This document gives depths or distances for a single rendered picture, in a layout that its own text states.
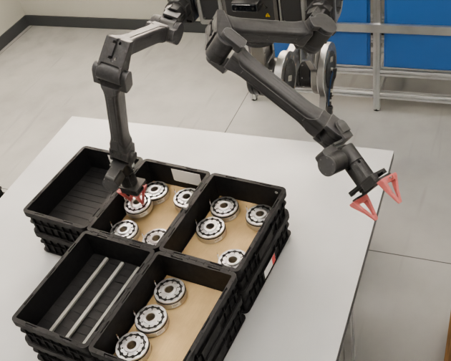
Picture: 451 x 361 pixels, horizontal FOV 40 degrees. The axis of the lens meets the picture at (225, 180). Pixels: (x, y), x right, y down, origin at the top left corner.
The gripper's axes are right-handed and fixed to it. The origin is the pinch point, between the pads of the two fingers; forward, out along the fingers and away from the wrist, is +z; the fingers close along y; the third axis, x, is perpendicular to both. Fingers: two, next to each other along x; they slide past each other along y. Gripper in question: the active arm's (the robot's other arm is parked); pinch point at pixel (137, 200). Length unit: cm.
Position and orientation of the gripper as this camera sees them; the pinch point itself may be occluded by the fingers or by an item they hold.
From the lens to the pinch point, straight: 228.6
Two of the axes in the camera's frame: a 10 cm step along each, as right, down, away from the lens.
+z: 1.8, 7.1, 6.8
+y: 8.9, 1.8, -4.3
